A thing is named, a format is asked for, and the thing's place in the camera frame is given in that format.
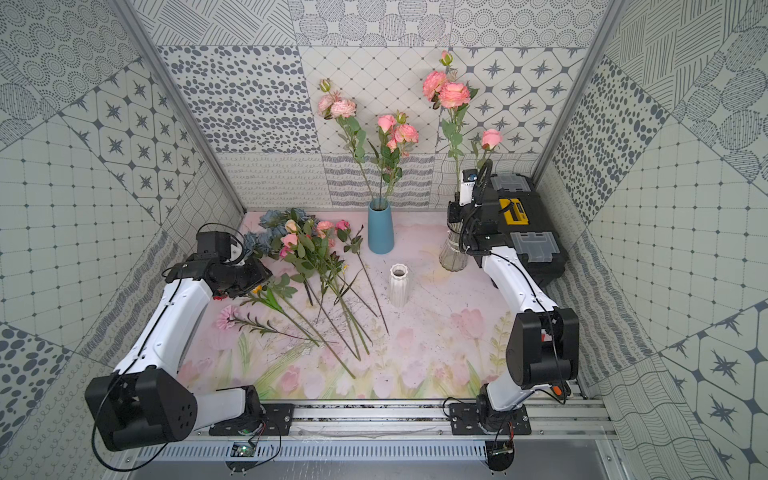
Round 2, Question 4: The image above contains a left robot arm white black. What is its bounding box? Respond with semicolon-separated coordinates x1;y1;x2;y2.
85;231;271;452

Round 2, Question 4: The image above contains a blue grey rose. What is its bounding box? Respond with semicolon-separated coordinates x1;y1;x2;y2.
244;208;314;258

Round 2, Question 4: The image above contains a pink flower bunch on table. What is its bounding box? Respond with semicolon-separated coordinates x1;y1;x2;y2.
273;215;372;360

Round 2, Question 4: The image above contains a pink rose single stem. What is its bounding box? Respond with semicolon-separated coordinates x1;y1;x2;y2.
370;114;397;204

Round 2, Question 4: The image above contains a pink carnation spray stem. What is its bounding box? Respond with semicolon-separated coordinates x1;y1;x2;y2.
317;78;374;199

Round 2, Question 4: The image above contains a clear glass vase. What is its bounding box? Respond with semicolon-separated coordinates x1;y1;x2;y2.
438;231;469;272

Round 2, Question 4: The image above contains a large pink peony spray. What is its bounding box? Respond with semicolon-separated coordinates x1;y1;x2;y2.
422;50;478;184

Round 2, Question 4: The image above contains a black toolbox yellow label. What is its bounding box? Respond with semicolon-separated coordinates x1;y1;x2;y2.
475;172;569;288

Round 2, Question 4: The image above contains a small white ribbed vase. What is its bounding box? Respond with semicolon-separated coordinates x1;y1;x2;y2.
388;263;410;308

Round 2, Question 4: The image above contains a magenta rosebud stem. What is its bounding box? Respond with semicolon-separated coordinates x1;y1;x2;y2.
335;220;389;333

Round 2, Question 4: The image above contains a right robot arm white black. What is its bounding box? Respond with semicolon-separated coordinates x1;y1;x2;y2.
448;160;579;433

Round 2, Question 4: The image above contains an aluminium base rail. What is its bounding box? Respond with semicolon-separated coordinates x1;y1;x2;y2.
155;397;619;442

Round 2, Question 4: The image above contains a tall blue ceramic vase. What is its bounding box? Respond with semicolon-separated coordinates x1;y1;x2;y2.
368;197;395;255

